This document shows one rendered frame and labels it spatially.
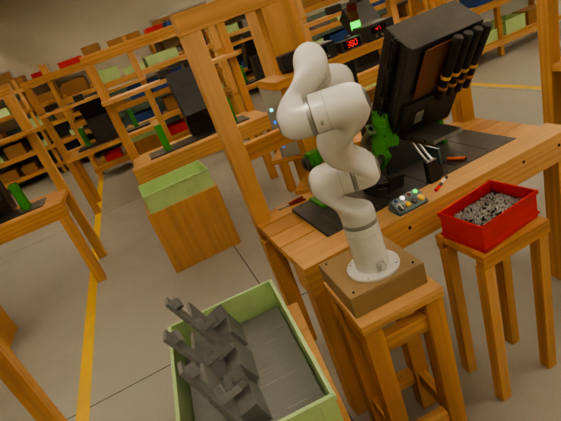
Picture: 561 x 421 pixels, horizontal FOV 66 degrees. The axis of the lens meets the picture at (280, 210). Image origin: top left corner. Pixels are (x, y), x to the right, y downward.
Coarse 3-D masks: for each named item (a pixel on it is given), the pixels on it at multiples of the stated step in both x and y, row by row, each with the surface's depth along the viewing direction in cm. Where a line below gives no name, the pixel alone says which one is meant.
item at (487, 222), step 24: (480, 192) 182; (504, 192) 179; (528, 192) 169; (456, 216) 175; (480, 216) 169; (504, 216) 161; (528, 216) 168; (456, 240) 172; (480, 240) 160; (504, 240) 164
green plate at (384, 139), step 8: (376, 112) 199; (376, 120) 201; (384, 120) 195; (376, 128) 202; (384, 128) 196; (376, 136) 203; (384, 136) 197; (392, 136) 199; (376, 144) 204; (384, 144) 198; (392, 144) 200; (376, 152) 206
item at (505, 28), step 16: (432, 0) 616; (464, 0) 669; (480, 0) 650; (496, 0) 653; (512, 0) 658; (528, 0) 732; (496, 16) 665; (512, 16) 709; (528, 16) 694; (560, 16) 700; (496, 32) 674; (512, 32) 688; (528, 32) 688
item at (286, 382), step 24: (264, 312) 165; (264, 336) 153; (288, 336) 149; (264, 360) 143; (288, 360) 139; (264, 384) 134; (288, 384) 130; (312, 384) 128; (216, 408) 131; (288, 408) 123
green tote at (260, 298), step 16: (256, 288) 162; (272, 288) 159; (224, 304) 160; (240, 304) 162; (256, 304) 164; (272, 304) 166; (240, 320) 165; (288, 320) 147; (176, 352) 148; (304, 352) 137; (176, 368) 138; (320, 368) 117; (176, 384) 130; (320, 384) 130; (176, 400) 124; (320, 400) 108; (176, 416) 119; (192, 416) 132; (288, 416) 107; (304, 416) 108; (320, 416) 110; (336, 416) 111
